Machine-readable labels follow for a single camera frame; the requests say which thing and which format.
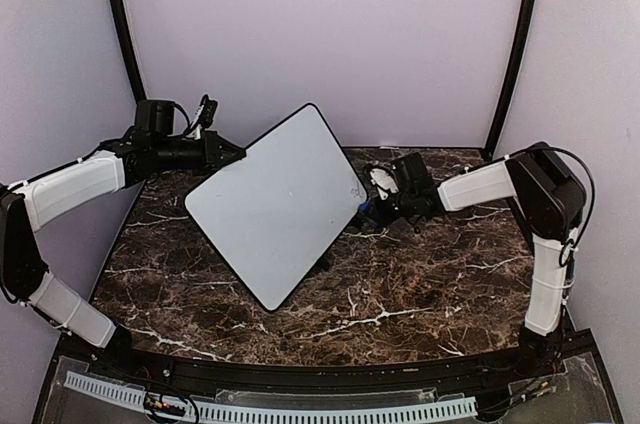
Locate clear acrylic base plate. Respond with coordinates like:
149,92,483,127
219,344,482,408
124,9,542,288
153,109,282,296
38,354,615,423

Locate left black frame post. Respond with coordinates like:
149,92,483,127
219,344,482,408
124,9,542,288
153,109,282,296
109,0,146,102

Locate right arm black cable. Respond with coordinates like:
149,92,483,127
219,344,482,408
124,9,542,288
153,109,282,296
459,146,598,268

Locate white whiteboard black frame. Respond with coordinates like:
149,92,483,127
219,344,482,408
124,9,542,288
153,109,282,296
184,103,367,311

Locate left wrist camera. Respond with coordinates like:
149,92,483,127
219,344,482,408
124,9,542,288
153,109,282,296
187,94,219,139

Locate right black frame post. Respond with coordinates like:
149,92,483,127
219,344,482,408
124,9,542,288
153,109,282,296
481,0,536,161

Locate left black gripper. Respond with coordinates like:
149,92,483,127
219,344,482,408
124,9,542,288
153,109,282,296
154,130,248,176

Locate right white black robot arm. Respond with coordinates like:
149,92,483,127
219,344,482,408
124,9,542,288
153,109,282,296
359,142,595,336

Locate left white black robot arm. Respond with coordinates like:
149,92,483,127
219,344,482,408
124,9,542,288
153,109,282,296
1,96,246,380

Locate white slotted cable duct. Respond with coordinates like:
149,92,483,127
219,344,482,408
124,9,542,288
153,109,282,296
64,371,477,424

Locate black frame post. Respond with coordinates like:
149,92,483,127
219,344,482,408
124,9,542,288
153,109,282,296
481,0,536,161
109,0,146,102

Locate black curved front rail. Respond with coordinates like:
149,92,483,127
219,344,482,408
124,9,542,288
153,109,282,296
59,333,591,398

